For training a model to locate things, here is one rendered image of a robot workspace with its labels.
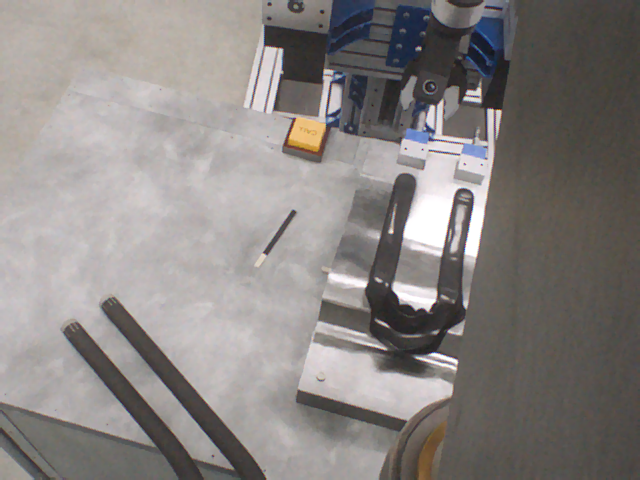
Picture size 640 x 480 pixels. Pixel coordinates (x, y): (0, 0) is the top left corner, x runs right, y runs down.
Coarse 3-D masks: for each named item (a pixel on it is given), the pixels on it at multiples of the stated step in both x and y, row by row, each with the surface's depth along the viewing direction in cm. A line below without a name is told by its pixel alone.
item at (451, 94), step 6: (450, 84) 119; (450, 90) 119; (456, 90) 118; (444, 96) 120; (450, 96) 120; (456, 96) 120; (450, 102) 121; (456, 102) 121; (444, 108) 122; (450, 108) 122; (456, 108) 122; (444, 114) 124; (450, 114) 123; (444, 120) 126
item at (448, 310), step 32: (384, 224) 128; (448, 224) 129; (384, 256) 123; (448, 256) 126; (384, 288) 118; (448, 288) 118; (384, 320) 119; (416, 320) 114; (448, 320) 112; (416, 352) 116
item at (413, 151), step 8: (408, 128) 137; (416, 128) 138; (408, 136) 136; (416, 136) 136; (424, 136) 136; (408, 144) 133; (416, 144) 133; (424, 144) 134; (400, 152) 132; (408, 152) 132; (416, 152) 132; (424, 152) 133; (400, 160) 134; (408, 160) 133; (416, 160) 132; (424, 160) 132; (416, 168) 134
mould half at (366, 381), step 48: (384, 144) 136; (384, 192) 131; (432, 192) 132; (480, 192) 132; (432, 240) 127; (336, 288) 115; (432, 288) 117; (336, 336) 119; (336, 384) 114; (384, 384) 115; (432, 384) 116
